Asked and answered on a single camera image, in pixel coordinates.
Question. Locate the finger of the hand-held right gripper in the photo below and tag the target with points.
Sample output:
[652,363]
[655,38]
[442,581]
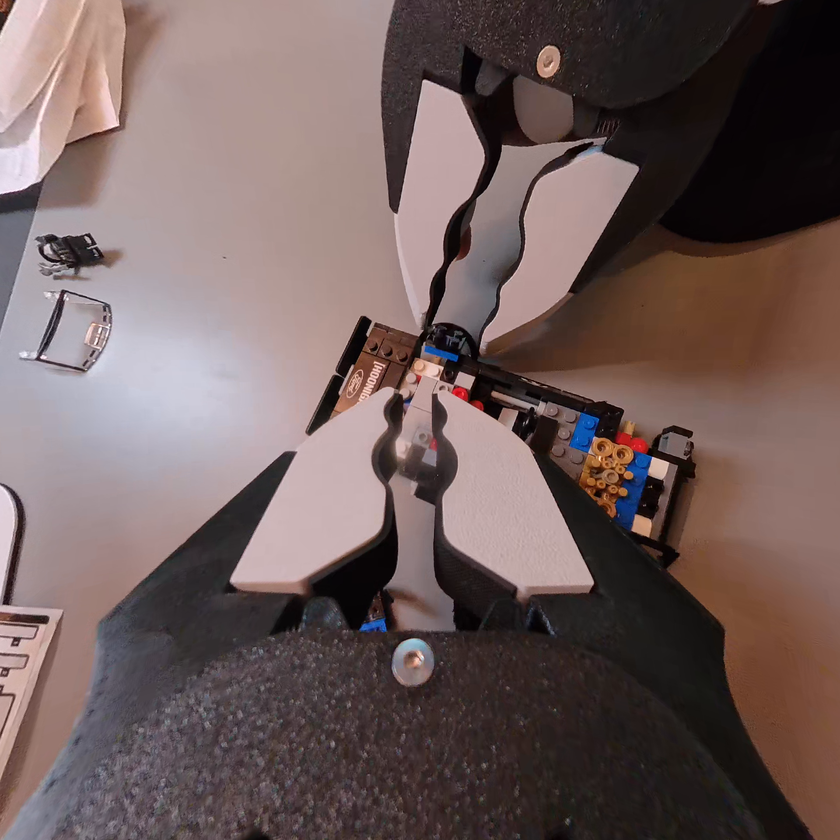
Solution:
[433,184]
[571,223]

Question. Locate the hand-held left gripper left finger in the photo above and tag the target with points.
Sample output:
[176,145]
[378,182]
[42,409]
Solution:
[315,518]

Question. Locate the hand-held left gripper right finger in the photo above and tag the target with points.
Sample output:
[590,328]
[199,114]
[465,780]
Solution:
[518,518]

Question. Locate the partly built lego car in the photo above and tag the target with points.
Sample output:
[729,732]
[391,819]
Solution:
[380,371]

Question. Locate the transparent lego windshield piece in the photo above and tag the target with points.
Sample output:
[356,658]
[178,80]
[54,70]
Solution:
[98,328]

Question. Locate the black lego panel piece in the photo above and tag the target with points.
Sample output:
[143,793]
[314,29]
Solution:
[69,248]

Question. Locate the book stand with white base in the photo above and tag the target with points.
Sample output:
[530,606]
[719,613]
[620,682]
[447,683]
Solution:
[6,544]

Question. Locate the black and white sticker sheet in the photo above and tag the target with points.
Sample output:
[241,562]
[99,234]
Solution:
[19,656]

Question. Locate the white paper sheets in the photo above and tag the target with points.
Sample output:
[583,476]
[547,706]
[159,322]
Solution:
[59,79]

